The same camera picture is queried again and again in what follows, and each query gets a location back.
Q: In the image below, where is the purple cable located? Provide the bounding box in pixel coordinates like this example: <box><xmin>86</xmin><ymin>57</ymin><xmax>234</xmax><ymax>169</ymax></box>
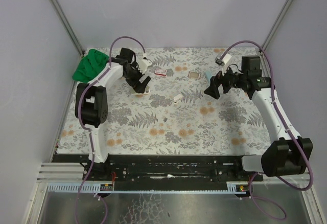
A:
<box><xmin>217</xmin><ymin>40</ymin><xmax>315</xmax><ymax>221</ymax></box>
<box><xmin>74</xmin><ymin>36</ymin><xmax>148</xmax><ymax>224</ymax></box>

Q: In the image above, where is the olive green stapler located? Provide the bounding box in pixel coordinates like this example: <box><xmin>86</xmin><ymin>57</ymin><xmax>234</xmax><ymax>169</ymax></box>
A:
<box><xmin>130</xmin><ymin>87</ymin><xmax>150</xmax><ymax>96</ymax></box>

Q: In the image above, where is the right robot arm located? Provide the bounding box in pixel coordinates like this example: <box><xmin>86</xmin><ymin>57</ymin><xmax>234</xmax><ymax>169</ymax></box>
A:
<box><xmin>204</xmin><ymin>54</ymin><xmax>313</xmax><ymax>177</ymax></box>

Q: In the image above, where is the red staple box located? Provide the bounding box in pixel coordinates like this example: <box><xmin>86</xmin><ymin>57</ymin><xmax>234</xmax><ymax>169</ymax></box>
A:
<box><xmin>154</xmin><ymin>68</ymin><xmax>168</xmax><ymax>76</ymax></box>

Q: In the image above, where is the light blue stapler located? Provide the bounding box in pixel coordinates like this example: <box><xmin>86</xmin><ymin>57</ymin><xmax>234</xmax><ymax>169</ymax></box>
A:
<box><xmin>204</xmin><ymin>71</ymin><xmax>213</xmax><ymax>84</ymax></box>

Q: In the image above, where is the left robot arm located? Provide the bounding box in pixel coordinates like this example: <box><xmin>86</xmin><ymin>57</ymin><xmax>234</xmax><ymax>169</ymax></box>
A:
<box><xmin>75</xmin><ymin>48</ymin><xmax>152</xmax><ymax>164</ymax></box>

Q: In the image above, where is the floral table mat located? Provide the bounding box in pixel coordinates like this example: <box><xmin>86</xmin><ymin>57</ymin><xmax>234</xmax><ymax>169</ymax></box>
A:
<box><xmin>55</xmin><ymin>47</ymin><xmax>275</xmax><ymax>156</ymax></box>

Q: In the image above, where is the green cloth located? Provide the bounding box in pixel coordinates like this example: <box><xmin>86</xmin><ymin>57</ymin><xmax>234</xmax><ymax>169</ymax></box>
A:
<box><xmin>72</xmin><ymin>49</ymin><xmax>109</xmax><ymax>83</ymax></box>

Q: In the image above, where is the loose staple strip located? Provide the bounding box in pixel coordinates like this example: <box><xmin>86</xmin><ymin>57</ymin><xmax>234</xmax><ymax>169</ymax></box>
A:
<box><xmin>188</xmin><ymin>72</ymin><xmax>201</xmax><ymax>79</ymax></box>

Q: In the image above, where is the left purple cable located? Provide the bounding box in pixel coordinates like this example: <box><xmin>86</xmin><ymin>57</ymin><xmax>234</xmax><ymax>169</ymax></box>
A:
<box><xmin>74</xmin><ymin>36</ymin><xmax>148</xmax><ymax>224</ymax></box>

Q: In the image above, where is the small white stapler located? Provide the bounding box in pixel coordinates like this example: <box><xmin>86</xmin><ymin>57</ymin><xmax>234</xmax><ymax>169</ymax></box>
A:
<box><xmin>173</xmin><ymin>94</ymin><xmax>183</xmax><ymax>103</ymax></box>

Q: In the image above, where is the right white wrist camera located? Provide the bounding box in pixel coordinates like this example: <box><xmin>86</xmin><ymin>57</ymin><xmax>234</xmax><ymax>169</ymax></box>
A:
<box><xmin>215</xmin><ymin>54</ymin><xmax>232</xmax><ymax>74</ymax></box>

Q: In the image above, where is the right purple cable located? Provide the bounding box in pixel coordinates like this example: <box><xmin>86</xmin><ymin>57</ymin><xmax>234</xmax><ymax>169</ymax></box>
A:
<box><xmin>217</xmin><ymin>40</ymin><xmax>315</xmax><ymax>221</ymax></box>

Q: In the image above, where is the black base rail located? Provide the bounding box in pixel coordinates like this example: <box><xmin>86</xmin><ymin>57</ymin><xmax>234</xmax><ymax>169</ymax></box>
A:
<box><xmin>52</xmin><ymin>154</ymin><xmax>263</xmax><ymax>192</ymax></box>

